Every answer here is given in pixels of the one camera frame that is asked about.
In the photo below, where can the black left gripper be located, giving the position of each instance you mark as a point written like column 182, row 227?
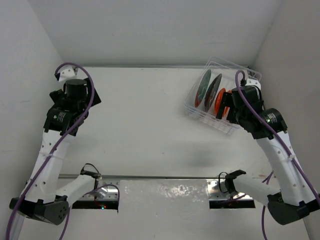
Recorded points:
column 57, row 95

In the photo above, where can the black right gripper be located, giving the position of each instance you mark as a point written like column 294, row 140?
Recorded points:
column 226, row 101

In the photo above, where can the orange plastic plate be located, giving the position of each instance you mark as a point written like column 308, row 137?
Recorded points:
column 225, row 112
column 218, row 100

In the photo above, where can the red teal floral plate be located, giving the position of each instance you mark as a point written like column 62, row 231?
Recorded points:
column 212, row 91
column 202, row 87

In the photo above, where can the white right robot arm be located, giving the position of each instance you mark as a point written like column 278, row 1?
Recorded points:
column 294, row 199

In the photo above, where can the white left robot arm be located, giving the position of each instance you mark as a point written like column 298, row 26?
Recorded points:
column 45, row 202

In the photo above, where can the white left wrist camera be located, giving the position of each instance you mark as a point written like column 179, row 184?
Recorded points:
column 67, row 72

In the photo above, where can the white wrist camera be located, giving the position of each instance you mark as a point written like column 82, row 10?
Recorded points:
column 253, row 82
column 67, row 72

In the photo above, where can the white wire dish rack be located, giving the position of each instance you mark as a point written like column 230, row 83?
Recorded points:
column 228, row 70

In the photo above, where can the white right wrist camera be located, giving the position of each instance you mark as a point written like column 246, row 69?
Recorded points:
column 253, row 82

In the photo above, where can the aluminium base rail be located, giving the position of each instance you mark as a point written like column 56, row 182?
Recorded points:
column 107, row 196

